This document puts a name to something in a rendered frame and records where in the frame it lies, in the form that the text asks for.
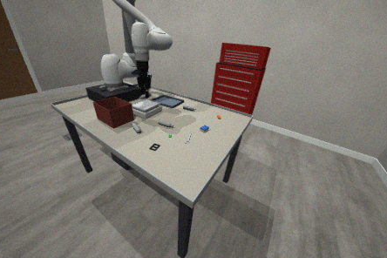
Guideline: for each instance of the red open box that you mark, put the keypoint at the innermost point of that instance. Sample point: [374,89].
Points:
[113,111]

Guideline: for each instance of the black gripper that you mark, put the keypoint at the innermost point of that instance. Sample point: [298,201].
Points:
[145,78]

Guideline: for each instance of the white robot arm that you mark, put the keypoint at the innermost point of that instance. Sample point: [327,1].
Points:
[145,36]

